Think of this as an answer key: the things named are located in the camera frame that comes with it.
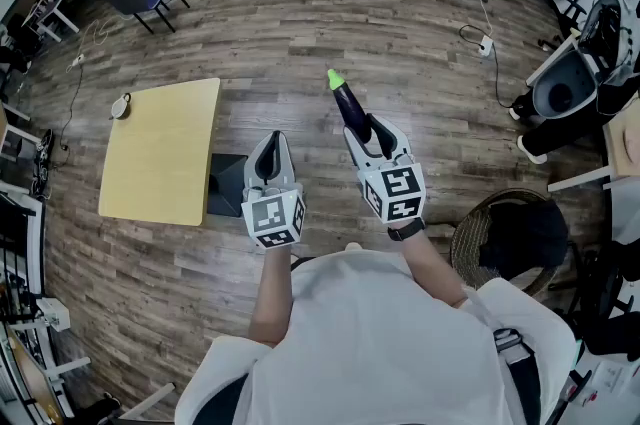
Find white side table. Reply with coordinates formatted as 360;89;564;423
524;25;592;90

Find purple eggplant with green stem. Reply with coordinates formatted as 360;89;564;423
326;68;374;145

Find white paper box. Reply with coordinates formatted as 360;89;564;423
588;359;635;408

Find black railing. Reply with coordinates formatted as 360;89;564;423
0;190;47;294

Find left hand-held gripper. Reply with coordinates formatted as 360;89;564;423
241;130;307;250

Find black shoulder strap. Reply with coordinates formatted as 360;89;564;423
491;327;544;425

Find wooden top desk white legs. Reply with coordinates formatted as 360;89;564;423
0;326;92;425

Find white round bowl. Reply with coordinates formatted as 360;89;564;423
108;92;134;121

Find person's right forearm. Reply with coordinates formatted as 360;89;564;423
394;225;470;310

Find white desk with wooden panel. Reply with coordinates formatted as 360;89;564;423
546;111;640;195

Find person's white shirt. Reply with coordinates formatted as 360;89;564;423
174;248;579;425

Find person's left forearm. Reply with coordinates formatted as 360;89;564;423
247;244;297;349

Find black cable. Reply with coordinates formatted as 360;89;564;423
458;23;517;110

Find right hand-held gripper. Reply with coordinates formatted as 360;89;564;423
342;113;428;225

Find black cushion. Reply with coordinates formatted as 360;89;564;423
478;199;570;285

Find wicker basket with black cloth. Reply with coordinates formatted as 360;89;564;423
449;187;572;300

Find black wristwatch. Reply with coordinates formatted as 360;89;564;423
386;217;428;243

